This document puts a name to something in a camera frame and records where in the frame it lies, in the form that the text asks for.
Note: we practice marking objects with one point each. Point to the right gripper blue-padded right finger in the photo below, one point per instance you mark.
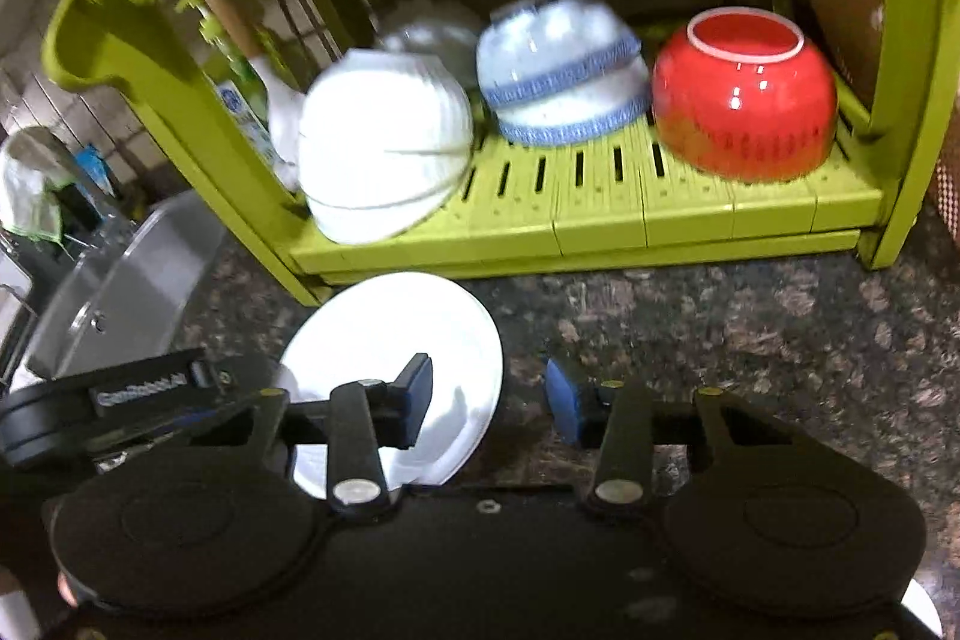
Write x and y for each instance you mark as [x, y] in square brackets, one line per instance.
[613, 417]

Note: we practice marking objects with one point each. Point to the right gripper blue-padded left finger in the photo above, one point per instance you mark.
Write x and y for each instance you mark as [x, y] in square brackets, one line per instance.
[364, 418]

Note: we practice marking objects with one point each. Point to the stacked white ceramic bowls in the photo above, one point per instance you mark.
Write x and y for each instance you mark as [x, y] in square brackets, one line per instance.
[384, 139]

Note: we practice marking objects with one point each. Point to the blue patterned ceramic bowls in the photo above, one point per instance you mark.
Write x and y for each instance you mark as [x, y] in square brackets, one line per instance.
[561, 72]

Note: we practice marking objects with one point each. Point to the person's hand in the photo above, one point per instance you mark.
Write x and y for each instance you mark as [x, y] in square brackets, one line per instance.
[31, 607]

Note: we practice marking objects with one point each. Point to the stainless steel sink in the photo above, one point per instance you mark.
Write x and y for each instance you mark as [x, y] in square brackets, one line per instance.
[125, 297]

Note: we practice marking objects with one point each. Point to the green plastic dish rack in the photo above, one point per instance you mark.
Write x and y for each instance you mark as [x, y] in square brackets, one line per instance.
[492, 137]

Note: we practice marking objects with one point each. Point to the white green cloth on faucet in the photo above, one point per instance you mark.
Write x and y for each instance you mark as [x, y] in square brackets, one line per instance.
[35, 167]

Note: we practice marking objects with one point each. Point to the green dish soap bottle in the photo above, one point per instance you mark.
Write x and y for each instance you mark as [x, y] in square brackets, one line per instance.
[242, 93]

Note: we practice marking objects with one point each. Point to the red ceramic bowl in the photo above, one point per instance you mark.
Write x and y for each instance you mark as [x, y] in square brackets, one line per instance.
[741, 93]

